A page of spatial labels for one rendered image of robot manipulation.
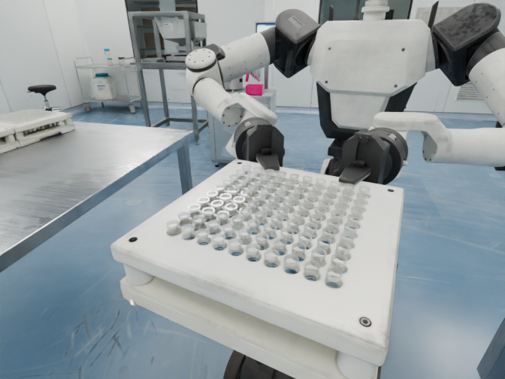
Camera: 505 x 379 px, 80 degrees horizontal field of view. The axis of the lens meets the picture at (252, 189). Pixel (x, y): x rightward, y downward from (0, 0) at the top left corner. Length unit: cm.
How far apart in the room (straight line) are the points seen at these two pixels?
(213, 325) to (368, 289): 13
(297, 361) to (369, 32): 72
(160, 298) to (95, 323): 149
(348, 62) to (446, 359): 135
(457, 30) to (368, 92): 21
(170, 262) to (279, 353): 11
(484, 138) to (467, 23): 30
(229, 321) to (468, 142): 53
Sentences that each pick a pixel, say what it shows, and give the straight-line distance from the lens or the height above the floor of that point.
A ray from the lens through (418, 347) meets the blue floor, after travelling 172.
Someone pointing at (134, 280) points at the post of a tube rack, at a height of 104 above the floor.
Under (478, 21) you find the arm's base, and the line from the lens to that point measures 88.
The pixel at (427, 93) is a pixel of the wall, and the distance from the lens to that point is 608.
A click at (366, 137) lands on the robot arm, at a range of 44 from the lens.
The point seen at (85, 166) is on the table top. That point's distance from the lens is 107.
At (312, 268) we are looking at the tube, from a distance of 26.
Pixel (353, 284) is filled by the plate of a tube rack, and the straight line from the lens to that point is 26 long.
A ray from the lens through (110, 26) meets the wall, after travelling 675.
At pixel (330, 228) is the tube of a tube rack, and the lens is 30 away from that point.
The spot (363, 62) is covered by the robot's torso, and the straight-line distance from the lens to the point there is 82.
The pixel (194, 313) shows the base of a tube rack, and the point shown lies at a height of 104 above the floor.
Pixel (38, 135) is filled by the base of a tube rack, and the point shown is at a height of 92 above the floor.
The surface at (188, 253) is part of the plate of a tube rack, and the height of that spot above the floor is 108.
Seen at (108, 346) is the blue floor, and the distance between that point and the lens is 168.
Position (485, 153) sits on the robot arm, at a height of 107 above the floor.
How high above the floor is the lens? 126
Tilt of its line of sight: 27 degrees down
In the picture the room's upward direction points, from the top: straight up
